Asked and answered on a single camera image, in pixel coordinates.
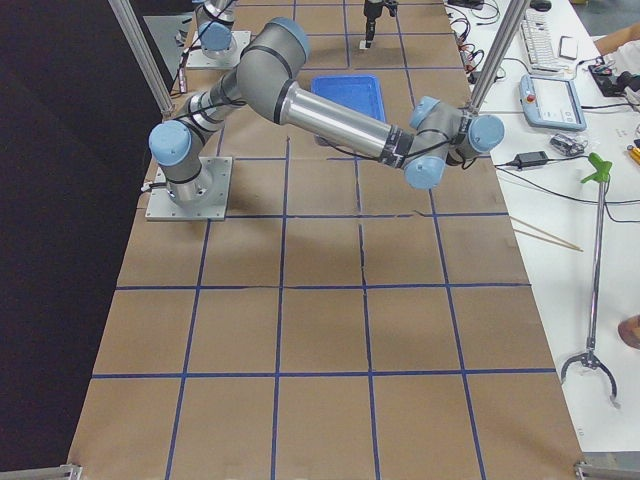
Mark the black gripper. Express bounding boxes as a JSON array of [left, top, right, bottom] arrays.
[[363, 0, 398, 48]]

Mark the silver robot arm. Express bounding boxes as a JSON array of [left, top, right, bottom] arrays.
[[194, 1, 398, 54], [149, 17, 505, 207]]

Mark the blue plastic tray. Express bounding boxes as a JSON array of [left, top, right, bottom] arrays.
[[311, 74, 386, 123]]

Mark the white keyboard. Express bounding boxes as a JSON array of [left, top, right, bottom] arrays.
[[520, 9, 565, 74]]

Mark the blue teach pendant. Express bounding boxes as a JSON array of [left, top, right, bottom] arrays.
[[519, 74, 587, 132]]

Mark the black power adapter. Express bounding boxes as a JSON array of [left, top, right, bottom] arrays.
[[513, 151, 549, 170]]

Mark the wooden chopstick pair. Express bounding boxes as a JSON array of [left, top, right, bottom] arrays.
[[510, 216, 583, 252]]

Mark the aluminium frame post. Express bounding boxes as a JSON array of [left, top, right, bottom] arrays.
[[466, 0, 529, 114]]

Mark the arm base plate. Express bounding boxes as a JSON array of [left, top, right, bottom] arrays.
[[145, 156, 233, 221], [186, 30, 251, 70]]

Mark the green handled grabber tool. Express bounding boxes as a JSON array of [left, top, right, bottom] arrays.
[[560, 152, 620, 408]]

